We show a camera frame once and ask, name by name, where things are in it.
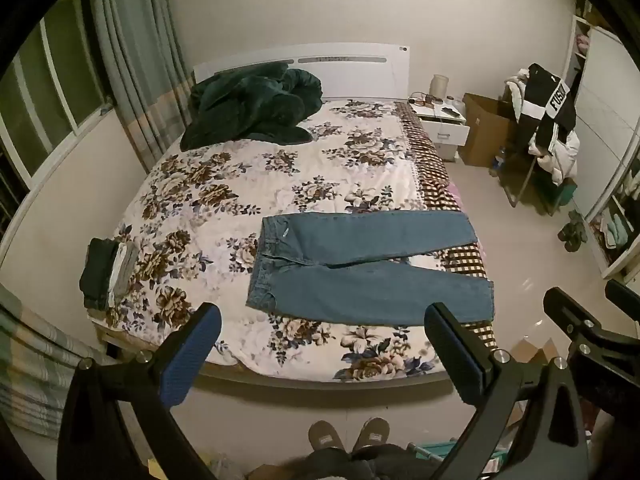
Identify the white wardrobe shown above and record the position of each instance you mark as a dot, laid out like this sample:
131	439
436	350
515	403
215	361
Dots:
607	110

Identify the floral quilt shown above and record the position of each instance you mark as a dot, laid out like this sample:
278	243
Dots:
225	200

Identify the brown checked bed sheet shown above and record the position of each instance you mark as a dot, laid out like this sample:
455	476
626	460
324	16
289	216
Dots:
430	160

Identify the white bed with headboard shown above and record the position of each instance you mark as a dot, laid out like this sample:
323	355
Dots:
350	77

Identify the dark green blanket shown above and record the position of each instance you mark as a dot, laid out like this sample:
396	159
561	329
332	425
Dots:
250	105

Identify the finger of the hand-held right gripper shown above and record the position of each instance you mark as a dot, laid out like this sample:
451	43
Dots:
625	295
570	310

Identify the white folded garment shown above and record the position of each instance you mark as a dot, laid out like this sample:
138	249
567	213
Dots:
119	270

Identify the grey folded garment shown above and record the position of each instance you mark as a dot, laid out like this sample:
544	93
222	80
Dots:
129	265

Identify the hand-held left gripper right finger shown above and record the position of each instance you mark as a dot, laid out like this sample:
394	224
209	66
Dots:
452	355

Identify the window with white frame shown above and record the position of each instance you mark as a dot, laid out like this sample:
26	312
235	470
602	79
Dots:
50	95

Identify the white nightstand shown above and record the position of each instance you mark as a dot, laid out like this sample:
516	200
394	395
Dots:
447	132

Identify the dark plush slipper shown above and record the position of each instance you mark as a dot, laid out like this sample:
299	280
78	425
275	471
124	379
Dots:
576	240
566	232

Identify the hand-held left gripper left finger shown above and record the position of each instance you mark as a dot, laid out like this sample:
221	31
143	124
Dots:
192	355

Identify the teal box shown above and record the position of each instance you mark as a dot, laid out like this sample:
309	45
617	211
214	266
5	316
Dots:
450	460

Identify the white puffy jacket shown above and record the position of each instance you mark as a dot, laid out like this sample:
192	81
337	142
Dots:
560	160

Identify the chair with green seat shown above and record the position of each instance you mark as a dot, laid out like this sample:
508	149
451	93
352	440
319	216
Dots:
555	195

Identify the cardboard box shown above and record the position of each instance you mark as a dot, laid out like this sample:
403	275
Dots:
482	130

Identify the pink cloth on shelf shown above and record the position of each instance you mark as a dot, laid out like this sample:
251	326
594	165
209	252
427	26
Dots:
581	42

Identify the pink under sheet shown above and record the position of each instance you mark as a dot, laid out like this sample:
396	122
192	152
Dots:
455	195

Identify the person's dark trousers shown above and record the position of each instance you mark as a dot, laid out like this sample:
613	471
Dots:
350	467

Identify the grey house slipper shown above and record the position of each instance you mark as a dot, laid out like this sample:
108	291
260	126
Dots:
326	435
372	432

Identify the beige jar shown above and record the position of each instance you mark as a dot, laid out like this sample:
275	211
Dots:
440	86

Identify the black and white jacket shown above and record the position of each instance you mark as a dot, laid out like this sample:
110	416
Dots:
550	100

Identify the dark phone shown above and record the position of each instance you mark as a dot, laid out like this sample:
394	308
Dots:
448	110

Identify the blue jeans pants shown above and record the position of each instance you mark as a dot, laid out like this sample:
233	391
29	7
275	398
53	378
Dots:
360	285

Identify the grey green curtain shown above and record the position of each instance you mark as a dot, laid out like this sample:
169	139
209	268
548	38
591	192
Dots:
135	60

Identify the striped cloth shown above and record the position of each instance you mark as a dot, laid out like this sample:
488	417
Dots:
40	370

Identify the mint green folded clothes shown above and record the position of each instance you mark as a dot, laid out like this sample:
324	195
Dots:
616	230

